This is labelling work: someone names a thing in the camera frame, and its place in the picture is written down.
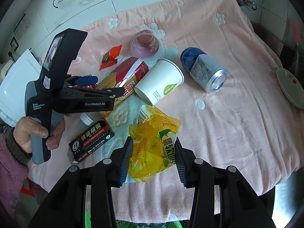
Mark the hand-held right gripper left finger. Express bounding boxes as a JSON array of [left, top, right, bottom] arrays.
[[27, 136, 134, 228]]

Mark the blue drink can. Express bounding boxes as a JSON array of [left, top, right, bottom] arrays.
[[180, 47, 230, 93]]

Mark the red and gold carton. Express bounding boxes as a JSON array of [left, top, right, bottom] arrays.
[[96, 56, 150, 118]]

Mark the red plastic stool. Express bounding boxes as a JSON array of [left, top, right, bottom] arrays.
[[20, 178, 38, 198]]

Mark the yellow candy wrapper bag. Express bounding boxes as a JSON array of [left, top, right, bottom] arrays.
[[128, 104, 182, 183]]

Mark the person's left forearm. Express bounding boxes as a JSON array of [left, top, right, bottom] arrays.
[[0, 127, 33, 211]]

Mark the small white-capped bottle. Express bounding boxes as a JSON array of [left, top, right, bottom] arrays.
[[79, 112, 102, 126]]

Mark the orange snack packet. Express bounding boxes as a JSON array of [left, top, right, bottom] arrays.
[[99, 45, 123, 71]]

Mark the white plate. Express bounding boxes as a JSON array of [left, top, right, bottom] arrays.
[[275, 67, 304, 110]]

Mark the red clear plastic cup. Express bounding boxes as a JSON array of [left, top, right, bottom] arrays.
[[130, 30, 163, 59]]

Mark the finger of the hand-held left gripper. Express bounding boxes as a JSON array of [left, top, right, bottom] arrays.
[[65, 74, 98, 89], [62, 87, 125, 101]]

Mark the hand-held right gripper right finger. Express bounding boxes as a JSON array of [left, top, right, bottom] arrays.
[[174, 136, 279, 228]]

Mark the pink flower blanket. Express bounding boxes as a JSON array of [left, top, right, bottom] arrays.
[[27, 0, 304, 221]]

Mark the person's left hand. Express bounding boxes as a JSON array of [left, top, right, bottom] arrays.
[[13, 116, 66, 154]]

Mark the black glue box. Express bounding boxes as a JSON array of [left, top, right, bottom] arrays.
[[68, 121, 116, 164]]

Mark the white paper cup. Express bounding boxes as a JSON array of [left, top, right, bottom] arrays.
[[134, 59, 185, 106]]

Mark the white microwave oven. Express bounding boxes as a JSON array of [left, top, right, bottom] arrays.
[[0, 49, 43, 127]]

